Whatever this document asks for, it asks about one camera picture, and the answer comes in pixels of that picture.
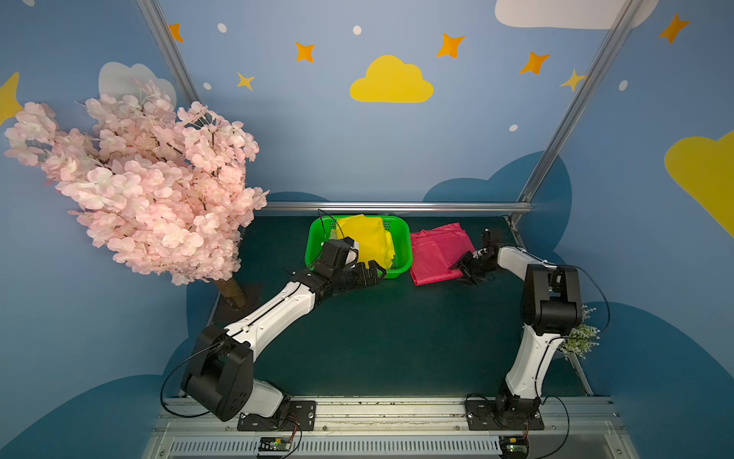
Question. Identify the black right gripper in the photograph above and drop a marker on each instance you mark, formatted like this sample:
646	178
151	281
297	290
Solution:
472	266

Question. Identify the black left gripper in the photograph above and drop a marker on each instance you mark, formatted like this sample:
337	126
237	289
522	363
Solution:
356	273

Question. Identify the plain yellow raincoat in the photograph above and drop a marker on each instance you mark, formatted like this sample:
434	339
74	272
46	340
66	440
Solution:
375	241

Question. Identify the pink raincoat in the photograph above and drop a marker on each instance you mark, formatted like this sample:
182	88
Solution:
436	251

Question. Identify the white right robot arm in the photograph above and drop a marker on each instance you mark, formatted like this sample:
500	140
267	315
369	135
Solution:
551	308

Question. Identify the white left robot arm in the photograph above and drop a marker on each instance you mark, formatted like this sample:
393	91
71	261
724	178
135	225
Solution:
219	374

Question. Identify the green plastic basket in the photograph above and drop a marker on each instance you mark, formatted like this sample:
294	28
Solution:
324	228

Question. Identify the small potted green plant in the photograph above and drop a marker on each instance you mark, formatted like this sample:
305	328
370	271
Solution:
583	338

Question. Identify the right circuit board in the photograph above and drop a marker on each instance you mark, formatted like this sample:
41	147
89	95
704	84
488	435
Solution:
513	447

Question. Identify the circuit board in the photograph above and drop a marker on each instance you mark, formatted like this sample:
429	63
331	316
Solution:
277	445
513	447

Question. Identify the left circuit board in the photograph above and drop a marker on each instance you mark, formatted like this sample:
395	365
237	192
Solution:
277	445

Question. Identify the pink blossom artificial tree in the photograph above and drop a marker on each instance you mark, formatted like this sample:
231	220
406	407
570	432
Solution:
162	187

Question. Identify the aluminium frame back rail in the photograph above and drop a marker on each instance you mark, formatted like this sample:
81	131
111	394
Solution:
398	207

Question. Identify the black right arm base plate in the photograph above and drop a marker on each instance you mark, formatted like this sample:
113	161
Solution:
484	414

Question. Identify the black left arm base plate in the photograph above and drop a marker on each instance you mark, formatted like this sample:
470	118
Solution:
288	415

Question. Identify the aluminium front rail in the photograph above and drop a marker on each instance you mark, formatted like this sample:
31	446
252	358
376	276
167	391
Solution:
398	427

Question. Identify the aluminium frame post right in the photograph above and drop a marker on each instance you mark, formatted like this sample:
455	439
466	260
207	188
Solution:
600	65

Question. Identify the aluminium frame post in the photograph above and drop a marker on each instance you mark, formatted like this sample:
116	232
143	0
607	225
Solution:
158	26
600	65

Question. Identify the aluminium frame post left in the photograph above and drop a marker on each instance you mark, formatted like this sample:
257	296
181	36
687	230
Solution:
158	26

